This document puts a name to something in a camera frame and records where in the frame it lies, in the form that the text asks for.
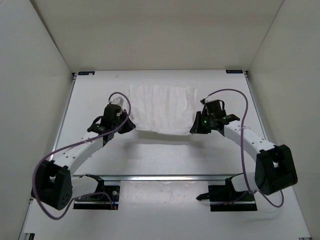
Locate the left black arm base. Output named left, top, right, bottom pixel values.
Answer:
left=72, top=174, right=121, bottom=211

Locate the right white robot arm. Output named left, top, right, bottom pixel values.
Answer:
left=189, top=99, right=298, bottom=200

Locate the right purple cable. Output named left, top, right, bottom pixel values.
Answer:
left=203, top=89, right=285, bottom=209

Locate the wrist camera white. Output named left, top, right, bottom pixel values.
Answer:
left=109, top=96, right=124, bottom=108
left=200, top=98, right=212, bottom=111

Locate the left blue corner label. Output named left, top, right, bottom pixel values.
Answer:
left=77, top=71, right=95, bottom=76

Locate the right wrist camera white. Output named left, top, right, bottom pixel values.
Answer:
left=200, top=98, right=212, bottom=111

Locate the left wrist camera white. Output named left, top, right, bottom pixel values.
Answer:
left=109, top=96, right=124, bottom=108

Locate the purple cable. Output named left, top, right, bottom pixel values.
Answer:
left=33, top=92, right=132, bottom=221
left=203, top=89, right=285, bottom=209

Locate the blue corner label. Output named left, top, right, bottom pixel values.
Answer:
left=225, top=69, right=243, bottom=74
left=77, top=71, right=95, bottom=76

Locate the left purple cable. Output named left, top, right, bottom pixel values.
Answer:
left=33, top=92, right=132, bottom=221

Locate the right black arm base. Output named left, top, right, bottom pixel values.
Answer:
left=196, top=177, right=258, bottom=212

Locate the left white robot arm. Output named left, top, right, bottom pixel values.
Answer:
left=31, top=103, right=136, bottom=211

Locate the white pleated skirt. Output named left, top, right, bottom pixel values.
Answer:
left=126, top=85, right=198, bottom=136

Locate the right blue corner label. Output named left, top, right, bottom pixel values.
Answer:
left=225, top=69, right=243, bottom=74

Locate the aluminium front rail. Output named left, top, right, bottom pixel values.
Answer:
left=72, top=174, right=258, bottom=183

